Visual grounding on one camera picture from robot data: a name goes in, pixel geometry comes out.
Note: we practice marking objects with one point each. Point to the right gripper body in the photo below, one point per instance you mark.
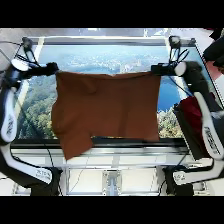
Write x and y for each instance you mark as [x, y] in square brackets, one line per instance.
[160, 69]

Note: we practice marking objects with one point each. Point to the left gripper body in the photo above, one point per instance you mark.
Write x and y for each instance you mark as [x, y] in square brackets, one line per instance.
[51, 69]

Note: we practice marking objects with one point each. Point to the brown T-shirt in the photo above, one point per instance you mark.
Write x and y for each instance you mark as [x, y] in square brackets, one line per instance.
[106, 110]

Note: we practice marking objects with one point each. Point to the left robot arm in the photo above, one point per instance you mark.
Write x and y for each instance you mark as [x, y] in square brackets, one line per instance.
[8, 113]

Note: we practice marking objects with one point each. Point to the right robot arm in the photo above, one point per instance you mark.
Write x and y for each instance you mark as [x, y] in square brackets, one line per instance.
[209, 128]

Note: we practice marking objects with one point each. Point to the red garment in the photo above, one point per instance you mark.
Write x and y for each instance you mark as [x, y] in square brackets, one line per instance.
[192, 113]

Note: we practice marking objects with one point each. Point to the heap of clothes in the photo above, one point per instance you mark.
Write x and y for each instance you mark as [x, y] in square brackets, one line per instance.
[215, 50]

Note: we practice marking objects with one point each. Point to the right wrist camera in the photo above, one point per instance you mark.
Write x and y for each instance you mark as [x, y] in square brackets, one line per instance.
[175, 48]

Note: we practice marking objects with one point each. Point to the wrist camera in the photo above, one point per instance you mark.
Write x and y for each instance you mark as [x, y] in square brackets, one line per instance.
[29, 50]
[175, 48]

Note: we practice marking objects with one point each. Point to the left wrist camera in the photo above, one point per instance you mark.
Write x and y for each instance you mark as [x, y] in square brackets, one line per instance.
[29, 50]

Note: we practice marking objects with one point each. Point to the silver frame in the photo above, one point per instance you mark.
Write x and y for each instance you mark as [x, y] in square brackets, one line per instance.
[110, 166]

